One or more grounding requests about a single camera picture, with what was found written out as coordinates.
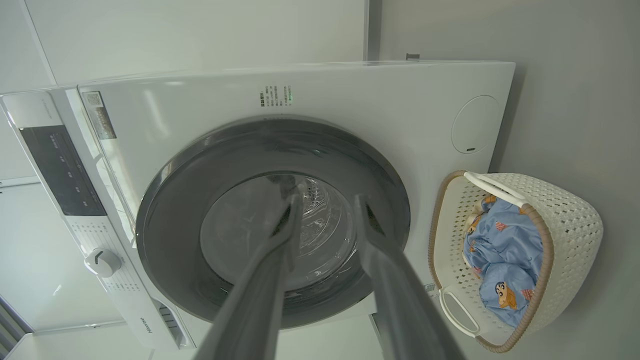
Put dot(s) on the cream perforated laundry basket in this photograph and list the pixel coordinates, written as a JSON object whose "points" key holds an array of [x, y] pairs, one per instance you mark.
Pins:
{"points": [[570, 225]]}

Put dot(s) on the dark washing machine door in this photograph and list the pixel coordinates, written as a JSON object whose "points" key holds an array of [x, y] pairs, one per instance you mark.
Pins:
{"points": [[175, 215]]}

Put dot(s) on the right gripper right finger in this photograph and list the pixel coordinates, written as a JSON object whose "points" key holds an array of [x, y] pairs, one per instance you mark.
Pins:
{"points": [[400, 310]]}

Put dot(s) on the blue cartoon print cloth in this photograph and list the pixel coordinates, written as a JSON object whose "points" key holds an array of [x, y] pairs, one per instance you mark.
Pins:
{"points": [[505, 295]]}

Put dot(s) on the white front-load washing machine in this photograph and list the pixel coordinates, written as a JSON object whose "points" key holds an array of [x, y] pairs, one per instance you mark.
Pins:
{"points": [[310, 95]]}

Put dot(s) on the black washing machine display panel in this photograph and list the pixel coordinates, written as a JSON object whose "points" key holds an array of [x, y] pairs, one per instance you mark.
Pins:
{"points": [[60, 170]]}

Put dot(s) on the blue cartoon-print garment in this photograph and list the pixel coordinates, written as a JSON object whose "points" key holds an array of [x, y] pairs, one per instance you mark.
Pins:
{"points": [[510, 235]]}

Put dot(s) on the white washing machine dial knob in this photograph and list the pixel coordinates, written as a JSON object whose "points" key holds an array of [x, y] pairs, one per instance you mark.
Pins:
{"points": [[102, 262]]}

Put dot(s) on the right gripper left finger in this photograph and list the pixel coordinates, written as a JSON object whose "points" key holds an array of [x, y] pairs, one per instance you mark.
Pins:
{"points": [[250, 310]]}

